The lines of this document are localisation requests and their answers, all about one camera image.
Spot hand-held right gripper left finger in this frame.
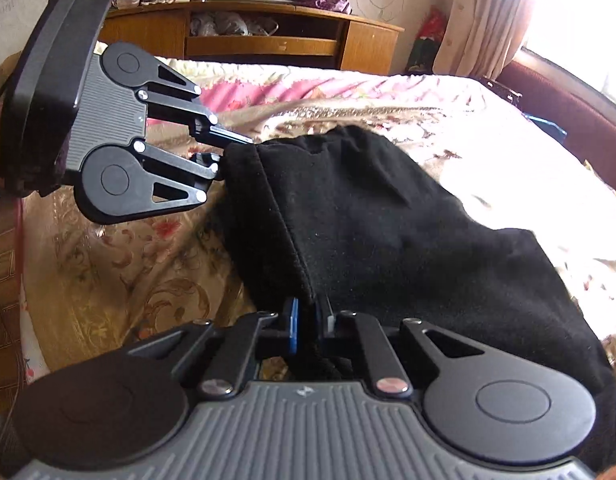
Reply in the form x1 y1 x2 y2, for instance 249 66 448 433
130 298 300 396

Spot black pants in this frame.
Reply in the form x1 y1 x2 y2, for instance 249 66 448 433
220 124 616 480

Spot pink cartoon quilt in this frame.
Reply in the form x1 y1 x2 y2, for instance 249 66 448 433
195 66 394 113

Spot red bag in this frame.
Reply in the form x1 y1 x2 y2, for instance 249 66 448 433
407 6 450 75

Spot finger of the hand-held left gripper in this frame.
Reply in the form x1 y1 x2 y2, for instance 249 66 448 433
134 141 227 208
137 56 255 148

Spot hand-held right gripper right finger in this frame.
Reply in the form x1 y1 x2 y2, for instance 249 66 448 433
315 294 491 396

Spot golden floral bedspread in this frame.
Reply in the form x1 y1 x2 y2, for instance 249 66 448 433
0 55 616 396

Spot brown wooden panel cabinet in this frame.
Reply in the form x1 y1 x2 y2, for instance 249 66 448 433
0 232 25 413

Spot cream curtain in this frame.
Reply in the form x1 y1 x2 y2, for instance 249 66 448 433
432 0 561 82

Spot wooden TV cabinet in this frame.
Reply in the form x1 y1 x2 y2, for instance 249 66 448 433
98 0 406 77

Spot clear plastic bags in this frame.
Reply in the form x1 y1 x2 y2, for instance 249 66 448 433
190 10 280 39

